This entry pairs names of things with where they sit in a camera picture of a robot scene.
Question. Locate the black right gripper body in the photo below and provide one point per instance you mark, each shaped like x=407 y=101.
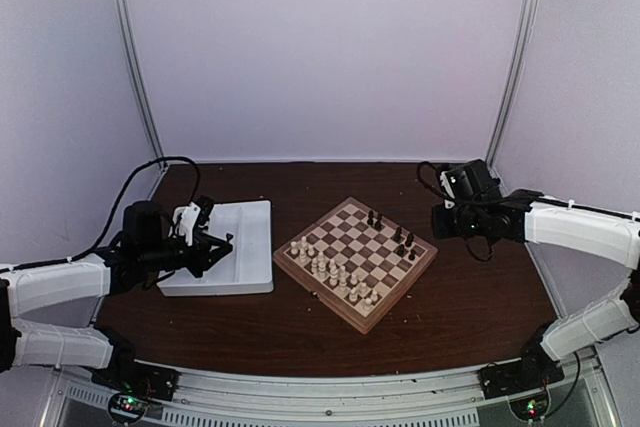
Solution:
x=464 y=226

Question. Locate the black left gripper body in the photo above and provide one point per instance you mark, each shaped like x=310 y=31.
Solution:
x=156 y=258

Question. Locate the wooden chess board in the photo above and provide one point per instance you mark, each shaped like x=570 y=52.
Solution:
x=347 y=222

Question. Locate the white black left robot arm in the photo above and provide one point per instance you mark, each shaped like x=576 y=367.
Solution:
x=150 y=243

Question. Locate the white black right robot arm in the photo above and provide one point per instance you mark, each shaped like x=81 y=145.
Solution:
x=474 y=206

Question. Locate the white chess pieces group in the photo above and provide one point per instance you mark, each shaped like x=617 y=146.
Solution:
x=345 y=278

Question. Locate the left controller board with LEDs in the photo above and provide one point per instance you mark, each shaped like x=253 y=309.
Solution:
x=125 y=408

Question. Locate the controller board with leds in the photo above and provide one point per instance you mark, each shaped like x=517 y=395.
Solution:
x=530 y=408
x=125 y=408

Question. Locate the right controller board with LEDs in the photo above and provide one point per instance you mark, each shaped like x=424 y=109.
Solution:
x=530 y=408

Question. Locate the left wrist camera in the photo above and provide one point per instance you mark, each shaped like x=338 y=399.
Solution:
x=192 y=219

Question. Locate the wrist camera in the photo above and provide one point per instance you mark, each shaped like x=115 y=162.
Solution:
x=447 y=189
x=192 y=219

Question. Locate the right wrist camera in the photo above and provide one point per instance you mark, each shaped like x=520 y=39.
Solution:
x=447 y=189

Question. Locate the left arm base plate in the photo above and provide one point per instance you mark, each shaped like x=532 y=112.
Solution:
x=143 y=381

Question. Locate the aluminium right corner post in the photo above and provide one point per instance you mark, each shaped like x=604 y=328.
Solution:
x=522 y=38

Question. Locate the aluminium corner post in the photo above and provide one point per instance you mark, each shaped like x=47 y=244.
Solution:
x=136 y=77
x=522 y=38

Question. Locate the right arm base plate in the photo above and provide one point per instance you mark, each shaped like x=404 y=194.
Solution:
x=498 y=380

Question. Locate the aluminium front frame rail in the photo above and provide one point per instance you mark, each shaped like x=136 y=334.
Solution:
x=442 y=398

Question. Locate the aluminium left corner post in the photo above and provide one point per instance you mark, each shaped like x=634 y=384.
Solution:
x=136 y=77

